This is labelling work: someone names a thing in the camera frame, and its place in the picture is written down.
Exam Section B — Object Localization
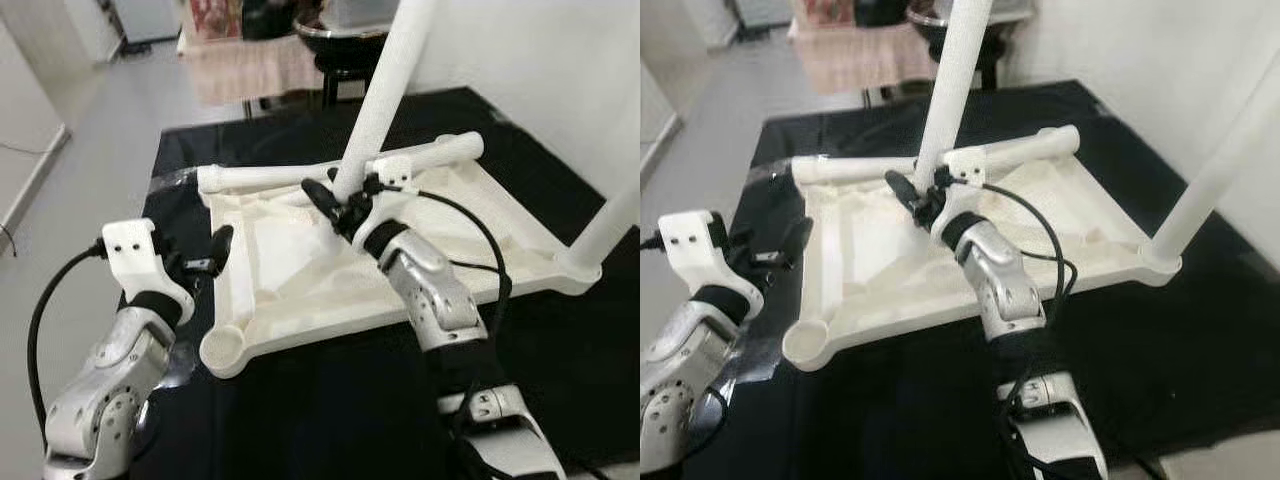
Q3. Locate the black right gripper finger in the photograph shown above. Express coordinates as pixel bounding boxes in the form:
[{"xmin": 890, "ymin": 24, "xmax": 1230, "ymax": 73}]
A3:
[
  {"xmin": 302, "ymin": 178, "xmax": 351, "ymax": 226},
  {"xmin": 884, "ymin": 168, "xmax": 929, "ymax": 216}
]

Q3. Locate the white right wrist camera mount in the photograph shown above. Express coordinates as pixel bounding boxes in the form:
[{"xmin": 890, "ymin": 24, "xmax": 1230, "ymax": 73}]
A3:
[
  {"xmin": 940, "ymin": 145, "xmax": 991, "ymax": 226},
  {"xmin": 365, "ymin": 155, "xmax": 419, "ymax": 236}
]

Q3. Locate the black tablecloth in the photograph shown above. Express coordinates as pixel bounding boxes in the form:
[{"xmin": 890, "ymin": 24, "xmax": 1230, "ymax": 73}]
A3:
[
  {"xmin": 700, "ymin": 80, "xmax": 1280, "ymax": 476},
  {"xmin": 125, "ymin": 85, "xmax": 641, "ymax": 480}
]

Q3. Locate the black bag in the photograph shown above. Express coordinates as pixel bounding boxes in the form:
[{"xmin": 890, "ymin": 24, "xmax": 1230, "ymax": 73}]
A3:
[
  {"xmin": 243, "ymin": 0, "xmax": 301, "ymax": 41},
  {"xmin": 855, "ymin": 0, "xmax": 911, "ymax": 26}
]

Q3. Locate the white floor appliance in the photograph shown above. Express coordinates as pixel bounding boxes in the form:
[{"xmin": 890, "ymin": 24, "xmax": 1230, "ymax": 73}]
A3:
[
  {"xmin": 110, "ymin": 0, "xmax": 181, "ymax": 46},
  {"xmin": 730, "ymin": 0, "xmax": 796, "ymax": 31}
]

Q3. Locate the red printed carton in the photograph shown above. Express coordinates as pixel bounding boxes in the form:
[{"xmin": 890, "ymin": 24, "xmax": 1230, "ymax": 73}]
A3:
[
  {"xmin": 800, "ymin": 0, "xmax": 856, "ymax": 26},
  {"xmin": 188, "ymin": 0, "xmax": 244, "ymax": 41}
]

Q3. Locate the beige cloth-covered table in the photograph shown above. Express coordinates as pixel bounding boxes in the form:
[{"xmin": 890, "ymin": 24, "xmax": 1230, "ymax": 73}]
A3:
[
  {"xmin": 180, "ymin": 35, "xmax": 326, "ymax": 106},
  {"xmin": 790, "ymin": 20, "xmax": 936, "ymax": 96}
]

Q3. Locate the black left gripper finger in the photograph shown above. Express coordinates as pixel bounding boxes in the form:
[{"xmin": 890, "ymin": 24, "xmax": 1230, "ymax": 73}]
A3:
[
  {"xmin": 778, "ymin": 214, "xmax": 814, "ymax": 269},
  {"xmin": 208, "ymin": 224, "xmax": 236, "ymax": 276}
]

